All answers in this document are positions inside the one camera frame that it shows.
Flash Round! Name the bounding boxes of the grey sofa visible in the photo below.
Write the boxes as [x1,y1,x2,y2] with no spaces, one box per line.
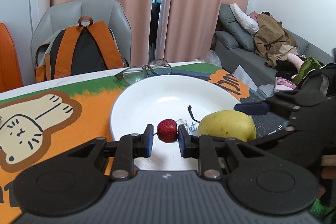
[212,4,336,98]

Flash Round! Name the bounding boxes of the white bowl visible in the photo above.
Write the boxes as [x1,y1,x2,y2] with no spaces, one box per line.
[110,74,243,171]

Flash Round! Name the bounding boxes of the white pillow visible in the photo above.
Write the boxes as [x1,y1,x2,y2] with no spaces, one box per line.
[230,4,260,35]

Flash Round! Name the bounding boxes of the green clothing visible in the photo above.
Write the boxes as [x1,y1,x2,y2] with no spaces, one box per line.
[293,57,324,85]

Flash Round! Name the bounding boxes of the black clothing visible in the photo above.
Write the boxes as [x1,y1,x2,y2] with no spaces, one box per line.
[276,59,300,77]

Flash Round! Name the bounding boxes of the white paper sheet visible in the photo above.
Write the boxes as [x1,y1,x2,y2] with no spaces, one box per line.
[232,65,259,90]

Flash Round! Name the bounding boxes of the brown coat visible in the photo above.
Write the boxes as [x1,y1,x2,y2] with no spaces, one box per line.
[254,12,306,67]

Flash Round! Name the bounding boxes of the clear plastic bag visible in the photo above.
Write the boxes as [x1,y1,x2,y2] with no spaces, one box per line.
[196,50,223,67]

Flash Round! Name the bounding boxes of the small red fruit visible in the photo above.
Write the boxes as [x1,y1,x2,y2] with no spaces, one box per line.
[154,119,178,144]

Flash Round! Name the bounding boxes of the grey sofa cushion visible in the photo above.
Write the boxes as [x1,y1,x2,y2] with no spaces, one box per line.
[219,4,256,52]

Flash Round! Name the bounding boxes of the yellow pear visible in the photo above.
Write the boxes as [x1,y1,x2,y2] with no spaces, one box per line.
[188,105,257,143]

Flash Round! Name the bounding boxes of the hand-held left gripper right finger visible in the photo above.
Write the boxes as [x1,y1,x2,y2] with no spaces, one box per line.
[178,124,265,179]

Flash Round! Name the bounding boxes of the grey chair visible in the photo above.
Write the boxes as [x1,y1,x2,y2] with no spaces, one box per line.
[31,0,132,81]

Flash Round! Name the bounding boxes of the dark-framed eyeglasses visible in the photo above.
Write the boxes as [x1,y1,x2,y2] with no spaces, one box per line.
[115,59,172,85]

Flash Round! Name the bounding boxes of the orange chair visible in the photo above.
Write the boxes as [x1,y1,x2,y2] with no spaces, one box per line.
[0,22,24,93]

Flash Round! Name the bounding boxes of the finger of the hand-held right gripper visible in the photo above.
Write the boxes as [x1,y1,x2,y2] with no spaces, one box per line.
[234,91,328,119]
[247,122,328,169]

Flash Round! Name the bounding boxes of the orange and black backpack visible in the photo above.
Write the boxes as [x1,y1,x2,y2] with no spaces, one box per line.
[35,16,130,83]

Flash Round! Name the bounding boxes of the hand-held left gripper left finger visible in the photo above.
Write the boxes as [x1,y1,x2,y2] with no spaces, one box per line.
[67,124,154,180]

